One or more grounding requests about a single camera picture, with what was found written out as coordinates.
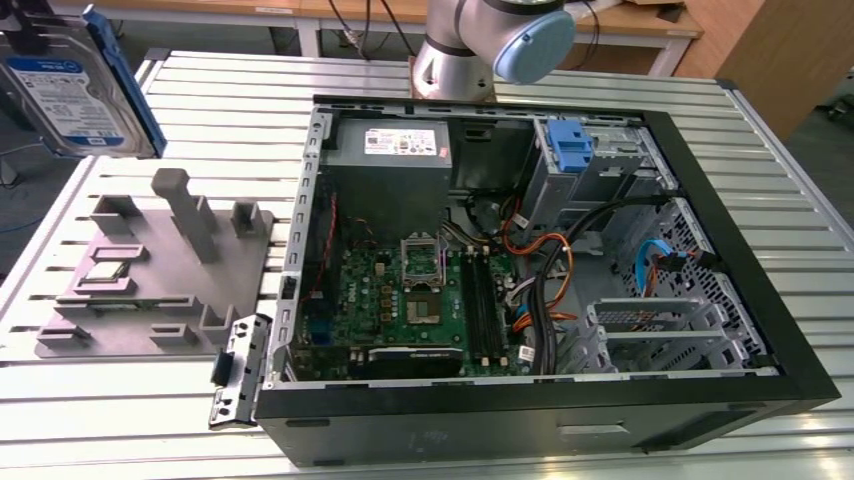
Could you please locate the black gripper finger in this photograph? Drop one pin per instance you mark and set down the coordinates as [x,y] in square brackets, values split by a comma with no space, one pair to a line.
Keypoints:
[30,30]

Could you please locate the hard disk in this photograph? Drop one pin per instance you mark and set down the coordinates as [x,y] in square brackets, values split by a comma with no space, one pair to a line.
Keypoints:
[73,100]

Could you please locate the grey metal disk bay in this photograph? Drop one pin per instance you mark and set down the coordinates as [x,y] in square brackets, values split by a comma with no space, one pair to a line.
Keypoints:
[667,336]

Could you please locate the white framed workbench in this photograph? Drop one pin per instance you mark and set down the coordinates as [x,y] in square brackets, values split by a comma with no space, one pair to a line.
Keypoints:
[200,15]

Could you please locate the silver CPU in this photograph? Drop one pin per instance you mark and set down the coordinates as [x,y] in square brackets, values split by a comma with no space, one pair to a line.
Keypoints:
[105,271]

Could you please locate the grey parts rack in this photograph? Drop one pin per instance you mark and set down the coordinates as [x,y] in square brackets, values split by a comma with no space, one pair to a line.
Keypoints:
[166,280]

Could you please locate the green RAM stick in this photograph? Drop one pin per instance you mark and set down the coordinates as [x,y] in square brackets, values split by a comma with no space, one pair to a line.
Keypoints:
[113,303]

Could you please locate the power supply unit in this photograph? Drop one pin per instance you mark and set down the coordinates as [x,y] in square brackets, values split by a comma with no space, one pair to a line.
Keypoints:
[387,190]

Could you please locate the grey hinged card latch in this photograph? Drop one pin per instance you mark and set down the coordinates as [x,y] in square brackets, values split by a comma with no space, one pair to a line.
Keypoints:
[246,360]

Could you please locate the green motherboard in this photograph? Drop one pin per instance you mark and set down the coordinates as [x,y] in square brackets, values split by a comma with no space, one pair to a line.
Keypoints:
[363,320]

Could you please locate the CPU socket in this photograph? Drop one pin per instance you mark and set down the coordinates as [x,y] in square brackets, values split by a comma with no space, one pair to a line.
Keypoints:
[424,310]

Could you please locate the blue drive latch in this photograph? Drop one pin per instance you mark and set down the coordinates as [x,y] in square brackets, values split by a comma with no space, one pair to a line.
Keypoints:
[569,150]

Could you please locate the black RAM slot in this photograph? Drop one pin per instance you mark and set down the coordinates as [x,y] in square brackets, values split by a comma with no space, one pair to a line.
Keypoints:
[493,305]
[473,305]

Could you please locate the black graphics card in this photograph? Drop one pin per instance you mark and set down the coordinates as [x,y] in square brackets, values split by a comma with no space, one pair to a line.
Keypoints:
[413,362]

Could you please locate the grey metal drive cage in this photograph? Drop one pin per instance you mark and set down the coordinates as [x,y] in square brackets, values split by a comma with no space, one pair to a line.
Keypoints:
[580,195]

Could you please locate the wooden desk white legs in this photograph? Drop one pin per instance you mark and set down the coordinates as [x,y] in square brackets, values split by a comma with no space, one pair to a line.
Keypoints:
[640,25]

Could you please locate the black open PC case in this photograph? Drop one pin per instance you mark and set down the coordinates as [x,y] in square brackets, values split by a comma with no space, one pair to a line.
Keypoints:
[467,420]

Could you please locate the brown wooden cabinet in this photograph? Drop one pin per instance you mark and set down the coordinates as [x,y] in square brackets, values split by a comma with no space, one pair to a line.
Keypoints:
[787,50]

